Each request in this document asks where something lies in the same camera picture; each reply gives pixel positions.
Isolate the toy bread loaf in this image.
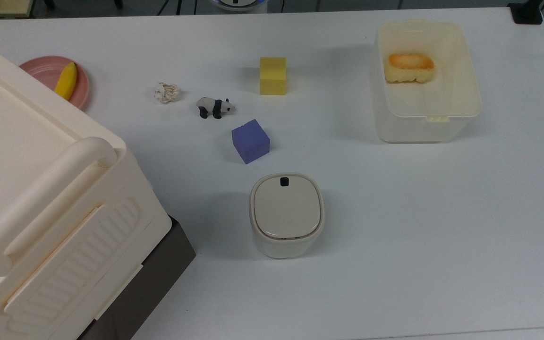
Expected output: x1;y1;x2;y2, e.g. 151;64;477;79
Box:
384;52;435;84

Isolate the cream plastic basket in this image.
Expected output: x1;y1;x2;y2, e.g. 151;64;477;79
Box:
370;19;483;144

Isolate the purple foam cube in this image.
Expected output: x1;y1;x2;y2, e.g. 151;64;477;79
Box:
231;119;271;165

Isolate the beige lidded trash can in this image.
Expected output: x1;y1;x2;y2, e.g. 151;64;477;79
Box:
249;172;325;260

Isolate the toy panda figure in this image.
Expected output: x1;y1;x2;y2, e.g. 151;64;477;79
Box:
196;97;236;119

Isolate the yellow foam cube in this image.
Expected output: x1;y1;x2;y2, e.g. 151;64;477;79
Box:
259;57;288;96

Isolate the small white toy figure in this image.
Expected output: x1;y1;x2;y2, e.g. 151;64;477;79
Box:
153;82;181;105

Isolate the dark wooden drawer cabinet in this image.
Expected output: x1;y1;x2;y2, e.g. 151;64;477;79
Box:
76;215;196;340

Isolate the yellow toy banana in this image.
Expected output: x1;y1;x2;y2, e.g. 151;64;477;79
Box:
54;62;78;102

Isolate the pink plate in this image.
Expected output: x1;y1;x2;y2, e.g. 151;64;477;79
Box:
18;56;91;111

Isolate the black table clamp block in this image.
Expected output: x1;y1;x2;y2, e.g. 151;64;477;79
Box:
507;2;544;25

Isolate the cream storage box with handles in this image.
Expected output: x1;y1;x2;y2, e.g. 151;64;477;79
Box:
0;33;173;340

